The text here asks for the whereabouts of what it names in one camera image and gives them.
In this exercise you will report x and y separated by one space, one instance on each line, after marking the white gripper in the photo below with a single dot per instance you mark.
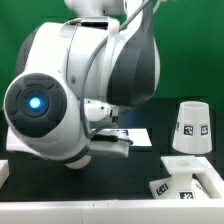
110 143

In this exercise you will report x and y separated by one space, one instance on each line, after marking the white lamp base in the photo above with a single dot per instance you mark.
180 184

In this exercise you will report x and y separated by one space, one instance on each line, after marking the white lamp bulb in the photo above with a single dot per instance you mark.
79 164

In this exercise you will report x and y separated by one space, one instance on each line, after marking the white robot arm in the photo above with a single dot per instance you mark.
73 78

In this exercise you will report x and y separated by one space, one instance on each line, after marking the white lamp shade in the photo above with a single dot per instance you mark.
193 131

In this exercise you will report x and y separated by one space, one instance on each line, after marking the white marker sheet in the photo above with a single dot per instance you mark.
134 137

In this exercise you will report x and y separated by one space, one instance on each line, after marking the white left fence block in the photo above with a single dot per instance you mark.
4 171

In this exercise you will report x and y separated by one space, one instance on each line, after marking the white front fence rail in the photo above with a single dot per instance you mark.
114 212

